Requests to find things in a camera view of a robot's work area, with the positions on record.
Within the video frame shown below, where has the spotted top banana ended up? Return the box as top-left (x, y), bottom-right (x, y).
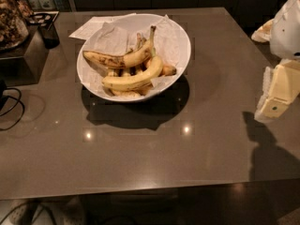
top-left (82, 25), bottom-right (156, 68)

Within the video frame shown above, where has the black cable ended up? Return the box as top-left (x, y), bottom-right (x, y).
top-left (0, 87), bottom-right (25, 132)

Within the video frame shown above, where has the black white patterned card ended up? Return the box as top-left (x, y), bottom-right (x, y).
top-left (26, 11), bottom-right (59, 26)

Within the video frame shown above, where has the black cup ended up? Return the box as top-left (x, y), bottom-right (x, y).
top-left (38, 25), bottom-right (60, 49)

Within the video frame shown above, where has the small bottom banana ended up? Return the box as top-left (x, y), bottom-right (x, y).
top-left (110, 89), bottom-right (141, 98)

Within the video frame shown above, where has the white paper sheet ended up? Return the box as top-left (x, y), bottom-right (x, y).
top-left (69, 13), bottom-right (133, 40)

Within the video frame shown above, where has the white bowl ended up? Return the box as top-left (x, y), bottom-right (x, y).
top-left (77, 14), bottom-right (191, 103)

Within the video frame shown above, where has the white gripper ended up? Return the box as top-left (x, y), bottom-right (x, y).
top-left (251, 0), bottom-right (300, 123)

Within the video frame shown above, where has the glass jar with snacks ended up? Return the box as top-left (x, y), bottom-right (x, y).
top-left (0, 0), bottom-right (29, 51)

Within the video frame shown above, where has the orange-brown banana at right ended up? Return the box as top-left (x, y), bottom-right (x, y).
top-left (143, 59), bottom-right (177, 76)

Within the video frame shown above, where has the dark box under jar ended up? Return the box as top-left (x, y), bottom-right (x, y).
top-left (0, 26), bottom-right (49, 86)

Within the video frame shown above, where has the yellow front banana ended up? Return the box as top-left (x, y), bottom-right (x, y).
top-left (102, 49), bottom-right (163, 91)

